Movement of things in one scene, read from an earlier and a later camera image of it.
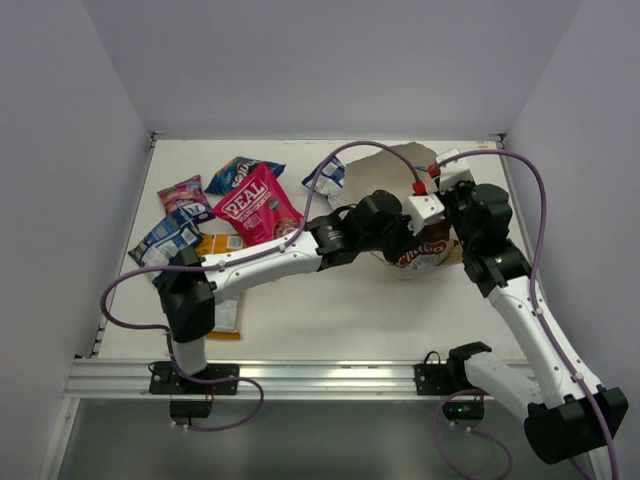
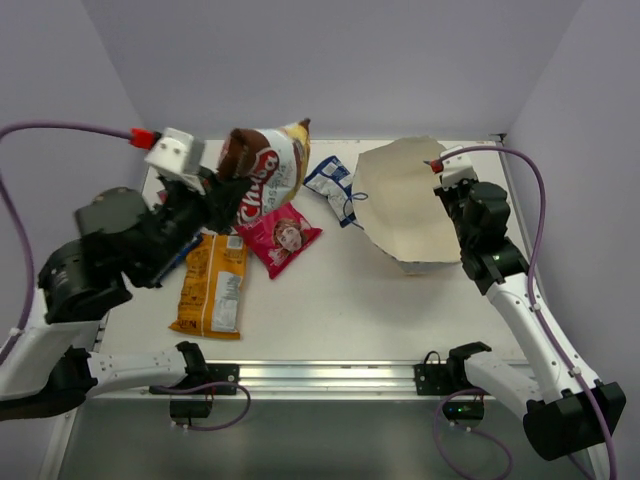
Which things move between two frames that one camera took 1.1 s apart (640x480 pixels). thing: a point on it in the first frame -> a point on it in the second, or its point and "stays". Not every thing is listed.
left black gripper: [400, 240] -> [215, 195]
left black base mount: [163, 379] stays
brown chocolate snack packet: [431, 248] -> [272, 162]
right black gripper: [462, 187] stays
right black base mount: [444, 379] stays
